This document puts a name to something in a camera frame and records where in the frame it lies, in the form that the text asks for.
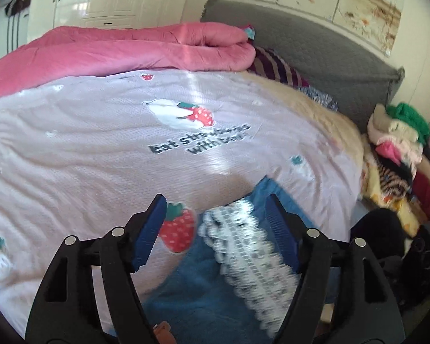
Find pink strawberry printed bed sheet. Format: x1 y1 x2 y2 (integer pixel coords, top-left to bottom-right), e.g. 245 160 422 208
0 68 362 337

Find purple striped pillow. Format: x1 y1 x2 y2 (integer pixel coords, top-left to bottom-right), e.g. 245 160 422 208
247 46 310 88

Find pink quilt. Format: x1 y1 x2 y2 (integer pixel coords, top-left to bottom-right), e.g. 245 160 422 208
0 22 257 101

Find blue patterned cloth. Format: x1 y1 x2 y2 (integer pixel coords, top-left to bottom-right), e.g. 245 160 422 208
297 85 339 112

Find colourful folded clothes pile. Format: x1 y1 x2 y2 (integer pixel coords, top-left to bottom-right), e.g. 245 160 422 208
360 102 430 237

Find beige mattress pad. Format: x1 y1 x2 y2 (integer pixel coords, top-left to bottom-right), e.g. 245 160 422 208
244 72 366 194

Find grey padded headboard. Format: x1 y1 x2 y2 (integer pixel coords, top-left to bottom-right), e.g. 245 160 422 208
200 0 405 137

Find wall painting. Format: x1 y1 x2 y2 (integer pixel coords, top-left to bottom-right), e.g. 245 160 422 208
233 0 405 56

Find black hanging garment white stripes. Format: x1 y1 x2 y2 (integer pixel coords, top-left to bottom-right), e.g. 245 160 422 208
3 0 34 51

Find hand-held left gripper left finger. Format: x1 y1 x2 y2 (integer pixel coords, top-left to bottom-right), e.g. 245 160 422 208
25 193 167 344

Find blue denim pants lace trim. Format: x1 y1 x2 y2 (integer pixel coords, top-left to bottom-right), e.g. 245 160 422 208
143 175 341 344

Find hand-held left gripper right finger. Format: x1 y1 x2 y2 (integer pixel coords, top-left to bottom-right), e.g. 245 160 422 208
266 193 406 344

